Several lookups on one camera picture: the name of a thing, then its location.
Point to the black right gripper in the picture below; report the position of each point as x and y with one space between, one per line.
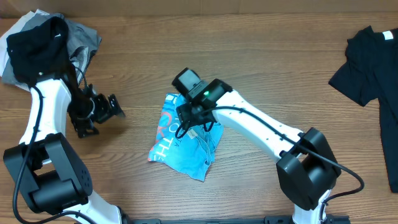
186 115

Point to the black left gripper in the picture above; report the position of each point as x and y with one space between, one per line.
81 126

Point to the light blue t-shirt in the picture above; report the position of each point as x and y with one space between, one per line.
192 154

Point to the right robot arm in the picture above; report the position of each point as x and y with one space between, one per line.
305 162

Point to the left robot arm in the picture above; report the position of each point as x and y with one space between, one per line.
47 172

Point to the folded grey garment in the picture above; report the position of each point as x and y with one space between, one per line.
82 44

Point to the folded black garment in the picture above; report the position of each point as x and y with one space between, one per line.
40 51

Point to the black t-shirt on right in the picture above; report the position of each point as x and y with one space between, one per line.
369 73

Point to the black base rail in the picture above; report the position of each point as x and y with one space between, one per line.
266 220

